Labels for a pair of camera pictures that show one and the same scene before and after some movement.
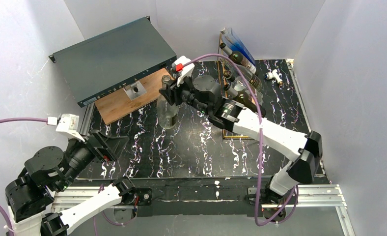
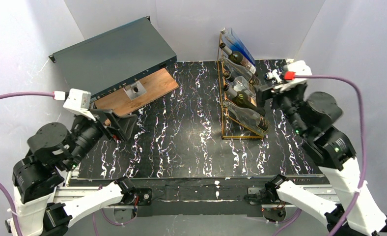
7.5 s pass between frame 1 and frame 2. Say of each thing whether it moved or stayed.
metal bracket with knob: stayed
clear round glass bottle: moved
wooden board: stayed
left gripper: moved
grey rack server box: stayed
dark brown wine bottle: stayed
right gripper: moved
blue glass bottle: stayed
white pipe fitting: stayed
